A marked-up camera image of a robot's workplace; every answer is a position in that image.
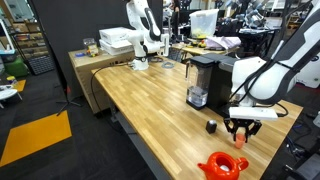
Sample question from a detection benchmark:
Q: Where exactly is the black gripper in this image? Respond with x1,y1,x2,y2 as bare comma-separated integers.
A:
224,118,262,143

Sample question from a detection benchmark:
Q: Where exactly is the peach cup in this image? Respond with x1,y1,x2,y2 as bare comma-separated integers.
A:
235,133,246,149

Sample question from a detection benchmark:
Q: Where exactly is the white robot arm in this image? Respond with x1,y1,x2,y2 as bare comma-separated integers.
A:
224,3,320,140

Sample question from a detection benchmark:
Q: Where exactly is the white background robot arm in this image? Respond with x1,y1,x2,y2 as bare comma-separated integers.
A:
126,0,169,70

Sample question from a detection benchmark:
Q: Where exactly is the black cup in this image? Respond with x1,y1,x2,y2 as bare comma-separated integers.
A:
206,120,217,134

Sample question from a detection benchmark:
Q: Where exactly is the orange teapot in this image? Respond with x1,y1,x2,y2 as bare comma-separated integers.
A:
197,152,249,180

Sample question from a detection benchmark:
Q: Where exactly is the black coffee machine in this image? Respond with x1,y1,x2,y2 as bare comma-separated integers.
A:
185,53,237,118

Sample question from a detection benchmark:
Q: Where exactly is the clear plastic bin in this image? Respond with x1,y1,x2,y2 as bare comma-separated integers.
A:
189,9,219,39

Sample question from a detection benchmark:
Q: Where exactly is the white boxes stack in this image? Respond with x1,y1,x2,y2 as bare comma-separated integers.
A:
99,27,133,55

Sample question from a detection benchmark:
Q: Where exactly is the cardboard box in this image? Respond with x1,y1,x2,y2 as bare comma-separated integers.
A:
68,48,136,115

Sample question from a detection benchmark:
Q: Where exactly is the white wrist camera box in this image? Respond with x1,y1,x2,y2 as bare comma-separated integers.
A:
229,107,278,120

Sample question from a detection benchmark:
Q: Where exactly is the black power cord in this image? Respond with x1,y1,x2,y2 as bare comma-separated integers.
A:
90,62,133,114

